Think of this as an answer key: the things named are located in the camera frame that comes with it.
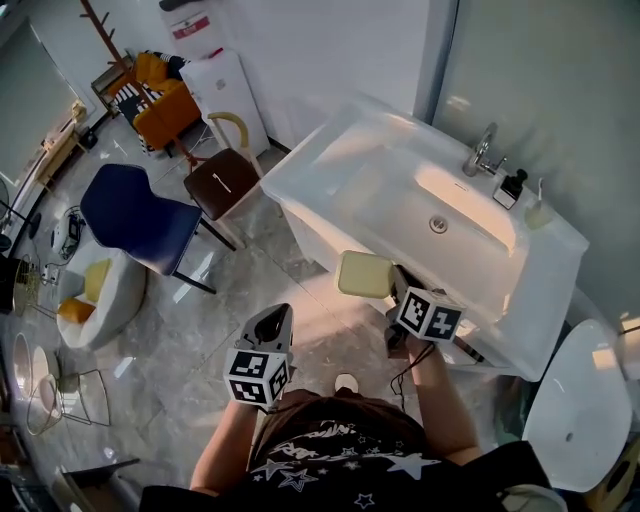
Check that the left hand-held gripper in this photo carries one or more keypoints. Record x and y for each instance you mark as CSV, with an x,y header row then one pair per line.
x,y
247,365

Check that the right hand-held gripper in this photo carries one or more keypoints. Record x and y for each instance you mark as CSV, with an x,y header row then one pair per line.
x,y
430,315

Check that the green sponge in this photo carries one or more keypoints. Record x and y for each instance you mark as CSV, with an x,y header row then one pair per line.
x,y
362,274

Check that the person's left forearm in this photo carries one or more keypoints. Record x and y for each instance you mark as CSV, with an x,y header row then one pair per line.
x,y
225,445

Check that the person's right forearm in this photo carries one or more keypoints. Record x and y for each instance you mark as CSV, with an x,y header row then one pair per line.
x,y
445,415

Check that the black soap dispenser bottle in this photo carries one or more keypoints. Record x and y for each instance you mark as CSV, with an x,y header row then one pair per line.
x,y
509,190

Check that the person's white shoe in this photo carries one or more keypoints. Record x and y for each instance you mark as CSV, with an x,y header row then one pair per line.
x,y
346,382

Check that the person's brown shorts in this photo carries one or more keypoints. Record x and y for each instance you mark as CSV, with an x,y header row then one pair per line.
x,y
320,410

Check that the white sink basin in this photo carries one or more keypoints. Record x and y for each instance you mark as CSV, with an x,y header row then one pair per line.
x,y
350,165

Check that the brown seat chair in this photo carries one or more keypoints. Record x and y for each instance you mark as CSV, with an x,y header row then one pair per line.
x,y
220,182

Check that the clear toothbrush cup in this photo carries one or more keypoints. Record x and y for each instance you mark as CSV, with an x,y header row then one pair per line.
x,y
537,215

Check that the chrome faucet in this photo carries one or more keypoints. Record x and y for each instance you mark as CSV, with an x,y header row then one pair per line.
x,y
480,150

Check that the white toothbrush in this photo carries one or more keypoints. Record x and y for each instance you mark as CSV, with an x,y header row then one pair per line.
x,y
540,190

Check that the blue chair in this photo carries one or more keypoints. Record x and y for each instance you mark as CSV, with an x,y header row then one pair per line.
x,y
135,210

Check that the pale yellow cushion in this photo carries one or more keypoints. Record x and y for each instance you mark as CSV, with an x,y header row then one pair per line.
x,y
97,277

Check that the person's black star T-shirt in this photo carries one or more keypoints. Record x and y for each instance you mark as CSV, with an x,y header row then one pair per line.
x,y
400,485

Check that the orange yellow cushion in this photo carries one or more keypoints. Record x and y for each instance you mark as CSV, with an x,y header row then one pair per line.
x,y
75,310

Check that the white toilet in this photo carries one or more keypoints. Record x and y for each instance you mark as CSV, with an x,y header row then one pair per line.
x,y
575,400

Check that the white power strip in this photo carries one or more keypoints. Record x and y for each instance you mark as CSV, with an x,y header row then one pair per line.
x,y
50,274

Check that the white cabinet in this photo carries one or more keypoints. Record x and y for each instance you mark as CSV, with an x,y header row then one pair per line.
x,y
230,100

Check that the white floor device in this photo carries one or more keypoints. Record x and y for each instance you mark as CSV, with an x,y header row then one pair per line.
x,y
60,235

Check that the orange sofa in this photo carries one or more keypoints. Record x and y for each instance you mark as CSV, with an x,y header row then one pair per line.
x,y
165,115

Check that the black standing fan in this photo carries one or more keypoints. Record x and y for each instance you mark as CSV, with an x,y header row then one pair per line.
x,y
34,222

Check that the black white striped pillow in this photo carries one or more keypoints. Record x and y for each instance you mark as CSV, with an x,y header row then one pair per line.
x,y
131,102

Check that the frosted glass panel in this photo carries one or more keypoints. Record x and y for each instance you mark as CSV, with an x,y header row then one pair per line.
x,y
550,75

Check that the wooden bench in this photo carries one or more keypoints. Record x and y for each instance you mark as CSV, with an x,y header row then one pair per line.
x,y
60,147

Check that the cardboard box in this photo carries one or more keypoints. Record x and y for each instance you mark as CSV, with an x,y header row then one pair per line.
x,y
620,480

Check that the wooden coat rack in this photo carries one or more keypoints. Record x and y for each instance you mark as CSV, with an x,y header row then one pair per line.
x,y
112,45

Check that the grey roller blind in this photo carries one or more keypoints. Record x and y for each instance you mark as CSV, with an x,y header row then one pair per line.
x,y
30,100

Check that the black cap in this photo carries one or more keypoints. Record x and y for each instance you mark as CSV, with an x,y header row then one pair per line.
x,y
175,4

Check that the red white wall sign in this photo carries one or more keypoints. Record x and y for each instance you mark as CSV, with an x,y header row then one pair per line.
x,y
192,32

